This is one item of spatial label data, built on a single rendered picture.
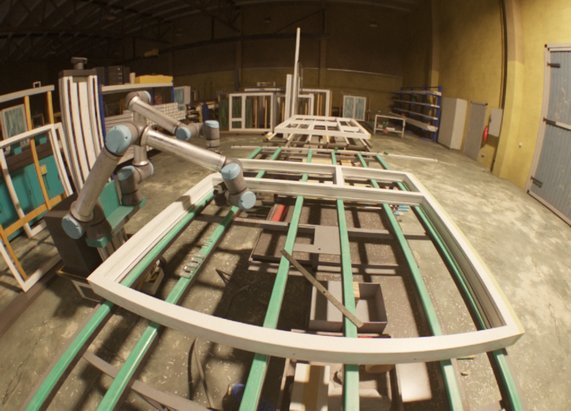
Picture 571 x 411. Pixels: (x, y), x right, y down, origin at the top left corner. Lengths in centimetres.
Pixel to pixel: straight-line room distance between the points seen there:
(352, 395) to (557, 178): 661
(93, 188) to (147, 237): 40
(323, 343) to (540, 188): 686
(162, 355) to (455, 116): 1032
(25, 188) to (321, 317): 439
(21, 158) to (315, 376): 443
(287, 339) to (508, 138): 761
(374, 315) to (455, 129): 946
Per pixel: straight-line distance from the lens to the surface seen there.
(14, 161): 441
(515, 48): 814
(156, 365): 176
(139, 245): 107
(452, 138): 1020
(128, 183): 193
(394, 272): 145
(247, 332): 63
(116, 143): 113
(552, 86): 736
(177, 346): 178
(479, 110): 970
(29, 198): 458
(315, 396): 81
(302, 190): 144
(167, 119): 160
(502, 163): 785
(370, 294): 120
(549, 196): 695
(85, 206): 138
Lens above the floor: 146
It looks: 25 degrees down
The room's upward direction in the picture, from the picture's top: 1 degrees clockwise
